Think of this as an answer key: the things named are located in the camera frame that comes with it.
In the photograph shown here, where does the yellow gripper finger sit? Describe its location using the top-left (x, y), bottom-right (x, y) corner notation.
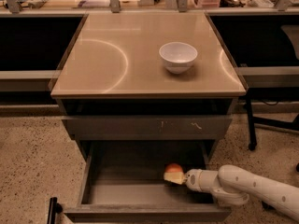
top-left (164, 172), bottom-right (186, 185)

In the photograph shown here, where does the open middle drawer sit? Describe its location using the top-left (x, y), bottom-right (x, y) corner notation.
top-left (64, 141), bottom-right (231, 223)

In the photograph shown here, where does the closed top drawer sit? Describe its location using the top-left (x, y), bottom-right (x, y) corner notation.
top-left (63, 115), bottom-right (232, 141)

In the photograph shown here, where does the white bowl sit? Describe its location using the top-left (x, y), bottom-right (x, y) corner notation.
top-left (159, 42), bottom-right (198, 75)

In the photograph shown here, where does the orange fruit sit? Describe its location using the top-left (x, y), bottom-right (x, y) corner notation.
top-left (165, 163), bottom-right (183, 173)

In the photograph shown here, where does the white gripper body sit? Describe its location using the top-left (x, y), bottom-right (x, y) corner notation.
top-left (185, 169), bottom-right (202, 192)

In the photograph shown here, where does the grey drawer cabinet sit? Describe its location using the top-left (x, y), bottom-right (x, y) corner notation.
top-left (51, 11), bottom-right (247, 155)

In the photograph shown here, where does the black stand leg with caster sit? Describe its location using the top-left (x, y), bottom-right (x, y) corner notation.
top-left (245, 95), bottom-right (257, 151)

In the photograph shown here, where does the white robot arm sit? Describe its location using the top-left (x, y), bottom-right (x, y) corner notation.
top-left (164, 163), bottom-right (299, 221)

